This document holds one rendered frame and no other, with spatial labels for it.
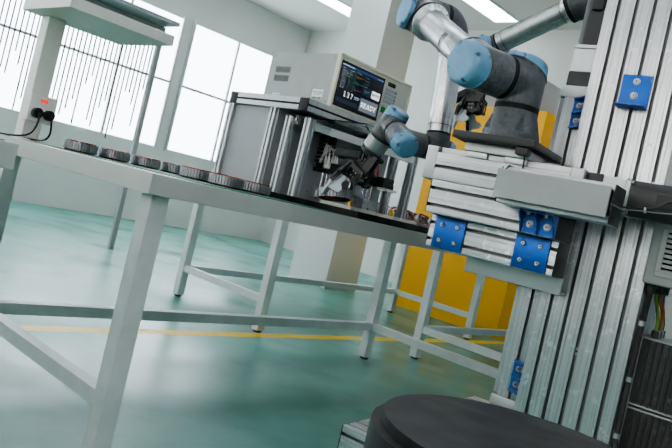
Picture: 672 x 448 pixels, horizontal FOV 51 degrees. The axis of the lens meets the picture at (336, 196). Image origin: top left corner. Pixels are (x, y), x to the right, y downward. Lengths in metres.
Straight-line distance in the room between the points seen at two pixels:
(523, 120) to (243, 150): 1.19
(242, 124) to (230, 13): 7.47
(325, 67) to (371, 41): 4.21
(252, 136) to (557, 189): 1.35
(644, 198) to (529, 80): 0.41
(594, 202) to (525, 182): 0.16
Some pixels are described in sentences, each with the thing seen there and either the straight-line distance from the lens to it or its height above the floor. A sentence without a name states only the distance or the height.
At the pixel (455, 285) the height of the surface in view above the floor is 0.33.
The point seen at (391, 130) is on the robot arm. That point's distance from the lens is 2.12.
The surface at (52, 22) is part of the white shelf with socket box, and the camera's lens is 2.60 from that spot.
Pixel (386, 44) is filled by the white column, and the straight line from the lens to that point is 6.83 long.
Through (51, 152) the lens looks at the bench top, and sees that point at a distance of 2.17.
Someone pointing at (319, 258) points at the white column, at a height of 0.26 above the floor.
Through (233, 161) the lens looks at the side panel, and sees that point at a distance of 2.72.
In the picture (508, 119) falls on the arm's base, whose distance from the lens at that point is 1.87.
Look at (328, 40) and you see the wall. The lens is 10.78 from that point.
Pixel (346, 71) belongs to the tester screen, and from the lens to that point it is 2.64.
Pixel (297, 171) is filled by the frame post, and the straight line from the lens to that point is 2.45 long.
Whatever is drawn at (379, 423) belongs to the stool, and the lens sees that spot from 0.82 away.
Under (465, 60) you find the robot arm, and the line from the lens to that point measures 1.83.
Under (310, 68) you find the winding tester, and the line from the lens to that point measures 2.72.
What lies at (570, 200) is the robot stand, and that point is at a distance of 1.65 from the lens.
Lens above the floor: 0.77
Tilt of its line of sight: 1 degrees up
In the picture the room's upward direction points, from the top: 13 degrees clockwise
